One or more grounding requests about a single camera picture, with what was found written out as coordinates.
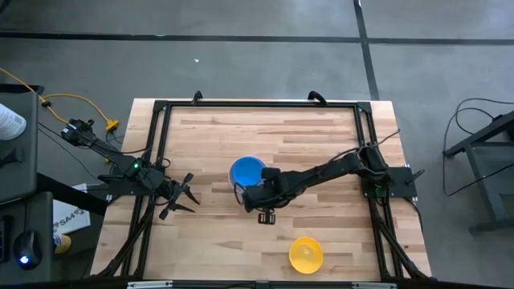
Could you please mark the black computer mouse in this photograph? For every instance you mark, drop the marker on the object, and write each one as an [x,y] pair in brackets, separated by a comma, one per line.
[27,249]

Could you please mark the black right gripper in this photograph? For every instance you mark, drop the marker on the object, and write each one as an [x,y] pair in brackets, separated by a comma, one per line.
[275,188]

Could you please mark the yellow plastic bowl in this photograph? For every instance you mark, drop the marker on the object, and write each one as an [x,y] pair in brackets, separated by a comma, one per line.
[306,255]

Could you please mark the dark grey equipment case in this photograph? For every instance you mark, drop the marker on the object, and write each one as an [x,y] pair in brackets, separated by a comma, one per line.
[18,160]

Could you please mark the white printed cardboard box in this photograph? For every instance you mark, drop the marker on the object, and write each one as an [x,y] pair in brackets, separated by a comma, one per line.
[70,216]

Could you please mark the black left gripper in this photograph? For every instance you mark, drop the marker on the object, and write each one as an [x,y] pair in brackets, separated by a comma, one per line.
[173,196]

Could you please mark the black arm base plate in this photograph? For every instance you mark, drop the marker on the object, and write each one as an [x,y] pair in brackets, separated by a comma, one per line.
[401,182]

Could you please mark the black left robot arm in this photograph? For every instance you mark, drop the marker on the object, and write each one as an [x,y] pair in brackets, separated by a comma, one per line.
[108,152]

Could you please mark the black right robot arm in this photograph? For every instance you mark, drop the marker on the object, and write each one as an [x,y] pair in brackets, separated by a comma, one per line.
[321,174]

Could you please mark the white labelled bottle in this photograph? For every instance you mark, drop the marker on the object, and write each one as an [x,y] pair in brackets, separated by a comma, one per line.
[10,122]

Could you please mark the dark desk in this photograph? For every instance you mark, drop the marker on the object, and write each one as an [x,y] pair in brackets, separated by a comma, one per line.
[8,225]

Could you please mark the large white bowl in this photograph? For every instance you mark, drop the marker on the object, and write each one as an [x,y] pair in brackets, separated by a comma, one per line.
[230,178]

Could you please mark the black metal stand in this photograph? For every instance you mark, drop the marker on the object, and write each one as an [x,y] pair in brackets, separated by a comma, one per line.
[482,176]

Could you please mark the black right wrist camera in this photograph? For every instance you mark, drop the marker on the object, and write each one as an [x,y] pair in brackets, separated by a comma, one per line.
[252,198]

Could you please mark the yellow and blue object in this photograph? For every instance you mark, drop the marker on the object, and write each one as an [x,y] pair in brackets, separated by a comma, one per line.
[62,243]

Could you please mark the black table frame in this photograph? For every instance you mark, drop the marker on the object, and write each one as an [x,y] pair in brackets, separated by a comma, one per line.
[261,104]

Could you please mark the blue plastic bowl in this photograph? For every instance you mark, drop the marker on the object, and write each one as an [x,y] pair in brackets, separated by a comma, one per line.
[245,170]

